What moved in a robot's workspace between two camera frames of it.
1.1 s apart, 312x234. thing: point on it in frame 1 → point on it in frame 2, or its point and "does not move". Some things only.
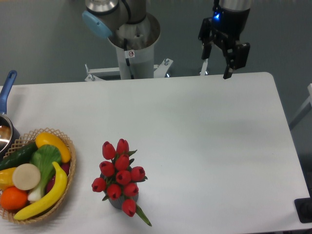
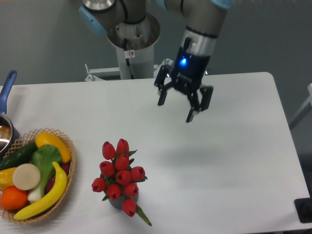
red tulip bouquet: (119, 180) does not move
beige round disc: (26, 177) does not move
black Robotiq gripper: (226, 26) → (187, 74)
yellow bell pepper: (46, 138) does not move
